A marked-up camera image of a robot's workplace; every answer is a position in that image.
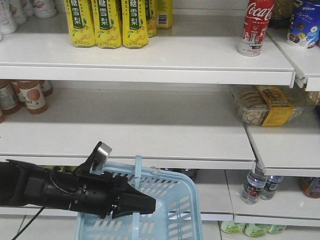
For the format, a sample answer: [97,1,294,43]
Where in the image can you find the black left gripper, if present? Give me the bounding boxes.
[69,171,156,219]

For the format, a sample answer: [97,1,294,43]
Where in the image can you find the light blue plastic basket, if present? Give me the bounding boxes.
[74,158,202,240]

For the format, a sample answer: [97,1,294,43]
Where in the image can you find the red coca-cola aluminium bottle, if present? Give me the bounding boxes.
[237,0,275,57]

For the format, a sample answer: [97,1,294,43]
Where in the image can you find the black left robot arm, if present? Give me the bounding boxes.
[0,159,156,219]

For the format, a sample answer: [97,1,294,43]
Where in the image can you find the clear water bottle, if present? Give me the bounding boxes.
[260,175,284,201]
[241,168,267,205]

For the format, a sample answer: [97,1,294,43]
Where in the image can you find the orange C100 juice bottle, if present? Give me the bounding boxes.
[17,80,48,115]
[0,79,21,115]

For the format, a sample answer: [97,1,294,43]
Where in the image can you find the clear cookie box yellow label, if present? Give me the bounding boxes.
[230,85,315,127]

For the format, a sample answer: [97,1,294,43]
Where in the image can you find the yellow pear drink bottle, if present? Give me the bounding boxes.
[63,0,96,48]
[121,0,149,49]
[91,0,122,49]

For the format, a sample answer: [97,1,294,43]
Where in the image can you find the white peach drink bottle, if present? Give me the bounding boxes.
[0,0,18,35]
[31,0,57,19]

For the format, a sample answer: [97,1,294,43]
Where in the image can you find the blue cookie cup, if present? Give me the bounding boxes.
[286,0,320,49]

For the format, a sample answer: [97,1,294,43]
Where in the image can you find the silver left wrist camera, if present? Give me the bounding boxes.
[91,141,112,171]

